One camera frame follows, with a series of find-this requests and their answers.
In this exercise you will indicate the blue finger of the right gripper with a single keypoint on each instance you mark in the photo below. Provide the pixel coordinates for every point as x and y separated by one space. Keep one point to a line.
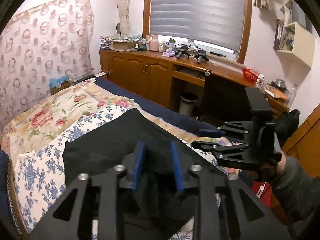
209 133
203 145

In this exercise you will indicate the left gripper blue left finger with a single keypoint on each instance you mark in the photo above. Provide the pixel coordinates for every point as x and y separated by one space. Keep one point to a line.
133 166

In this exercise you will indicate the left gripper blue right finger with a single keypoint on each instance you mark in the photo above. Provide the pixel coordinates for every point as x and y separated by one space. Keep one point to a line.
185 170

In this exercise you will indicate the black t-shirt white print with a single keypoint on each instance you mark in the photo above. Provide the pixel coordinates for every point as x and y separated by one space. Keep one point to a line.
152 201

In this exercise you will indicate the grey sleeved right forearm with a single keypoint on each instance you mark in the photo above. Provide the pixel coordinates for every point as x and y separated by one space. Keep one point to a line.
298 195

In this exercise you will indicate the grey waste bin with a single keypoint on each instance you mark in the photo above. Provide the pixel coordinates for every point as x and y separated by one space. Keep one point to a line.
187 103

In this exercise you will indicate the navy blue bed sheet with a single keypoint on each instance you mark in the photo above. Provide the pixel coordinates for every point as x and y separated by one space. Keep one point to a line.
153 122

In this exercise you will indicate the red plastic basket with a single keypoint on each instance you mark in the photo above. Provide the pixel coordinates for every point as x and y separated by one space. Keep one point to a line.
250 74

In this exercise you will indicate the long wooden cabinet desk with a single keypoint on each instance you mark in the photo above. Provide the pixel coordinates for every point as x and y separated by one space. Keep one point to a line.
162 79

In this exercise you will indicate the spare black gripper right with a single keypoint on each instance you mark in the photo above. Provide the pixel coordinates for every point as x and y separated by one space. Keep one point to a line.
200 56

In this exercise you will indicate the spare black gripper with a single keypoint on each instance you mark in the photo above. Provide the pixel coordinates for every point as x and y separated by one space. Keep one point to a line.
200 56
183 50

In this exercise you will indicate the spare black gripper left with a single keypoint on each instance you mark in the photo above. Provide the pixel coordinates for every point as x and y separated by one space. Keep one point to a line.
183 50

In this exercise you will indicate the blue floral white quilt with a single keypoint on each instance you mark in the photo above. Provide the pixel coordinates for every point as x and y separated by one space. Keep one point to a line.
50 159

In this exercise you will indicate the pink floral beige blanket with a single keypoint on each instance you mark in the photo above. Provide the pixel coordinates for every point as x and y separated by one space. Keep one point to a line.
37 126

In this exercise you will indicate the pink bottle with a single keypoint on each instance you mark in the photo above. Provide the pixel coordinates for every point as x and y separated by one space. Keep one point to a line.
154 43

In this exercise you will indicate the blue tissue box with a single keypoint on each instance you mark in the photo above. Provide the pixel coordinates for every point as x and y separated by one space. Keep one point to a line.
58 84

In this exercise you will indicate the cardboard box on desk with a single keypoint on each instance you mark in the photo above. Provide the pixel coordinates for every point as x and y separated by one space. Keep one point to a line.
124 45

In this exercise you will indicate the grey window blind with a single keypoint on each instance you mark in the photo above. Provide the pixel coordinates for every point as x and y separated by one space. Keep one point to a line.
218 22

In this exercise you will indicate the circle patterned headboard cover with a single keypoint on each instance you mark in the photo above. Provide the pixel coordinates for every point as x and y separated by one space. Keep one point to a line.
45 42

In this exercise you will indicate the white wall shelf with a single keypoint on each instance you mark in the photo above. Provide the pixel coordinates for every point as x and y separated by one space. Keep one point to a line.
292 39

